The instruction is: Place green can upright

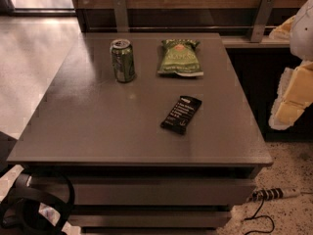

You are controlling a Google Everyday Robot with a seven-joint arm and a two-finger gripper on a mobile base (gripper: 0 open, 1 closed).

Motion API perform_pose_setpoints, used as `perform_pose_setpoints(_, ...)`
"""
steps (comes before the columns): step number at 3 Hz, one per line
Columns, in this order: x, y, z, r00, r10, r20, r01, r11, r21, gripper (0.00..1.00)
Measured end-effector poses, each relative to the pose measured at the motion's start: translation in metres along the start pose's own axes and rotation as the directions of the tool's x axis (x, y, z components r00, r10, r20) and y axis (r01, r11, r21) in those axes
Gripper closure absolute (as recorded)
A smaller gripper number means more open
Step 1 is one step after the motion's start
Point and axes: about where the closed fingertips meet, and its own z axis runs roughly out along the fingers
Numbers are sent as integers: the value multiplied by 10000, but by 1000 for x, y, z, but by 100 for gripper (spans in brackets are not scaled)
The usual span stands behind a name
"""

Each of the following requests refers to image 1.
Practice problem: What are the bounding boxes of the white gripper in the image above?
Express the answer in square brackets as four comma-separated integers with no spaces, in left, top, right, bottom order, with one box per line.
[269,0,313,130]

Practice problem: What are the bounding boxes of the green soda can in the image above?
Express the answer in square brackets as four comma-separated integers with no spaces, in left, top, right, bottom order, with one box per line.
[110,39,135,82]

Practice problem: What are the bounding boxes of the green chip bag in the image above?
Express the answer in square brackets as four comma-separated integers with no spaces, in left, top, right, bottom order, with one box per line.
[157,39,203,77]

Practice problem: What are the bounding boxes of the black snack bar wrapper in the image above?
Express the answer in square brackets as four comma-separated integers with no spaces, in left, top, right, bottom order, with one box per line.
[160,96,201,135]

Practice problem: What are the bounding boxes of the white power strip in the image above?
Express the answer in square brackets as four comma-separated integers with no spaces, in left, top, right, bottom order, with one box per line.
[248,188,300,202]

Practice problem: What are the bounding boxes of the grey drawer cabinet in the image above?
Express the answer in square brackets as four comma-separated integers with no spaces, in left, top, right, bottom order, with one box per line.
[9,33,272,235]

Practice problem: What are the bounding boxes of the black headphones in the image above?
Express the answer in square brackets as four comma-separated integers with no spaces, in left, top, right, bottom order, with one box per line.
[0,168,75,235]

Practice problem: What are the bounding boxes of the right metal bracket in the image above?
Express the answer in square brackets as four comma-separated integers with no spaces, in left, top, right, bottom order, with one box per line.
[249,0,276,43]

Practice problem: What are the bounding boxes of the metal bracket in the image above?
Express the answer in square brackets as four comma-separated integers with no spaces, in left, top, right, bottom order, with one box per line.
[249,0,276,43]
[112,0,129,32]

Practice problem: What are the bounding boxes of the wooden wall shelf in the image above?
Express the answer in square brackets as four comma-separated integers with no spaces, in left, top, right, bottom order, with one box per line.
[72,0,307,45]

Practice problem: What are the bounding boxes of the black power cable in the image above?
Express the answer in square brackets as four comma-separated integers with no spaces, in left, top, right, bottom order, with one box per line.
[244,196,276,235]

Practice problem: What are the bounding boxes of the left metal bracket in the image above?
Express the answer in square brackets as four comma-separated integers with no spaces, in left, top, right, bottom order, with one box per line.
[112,0,129,32]

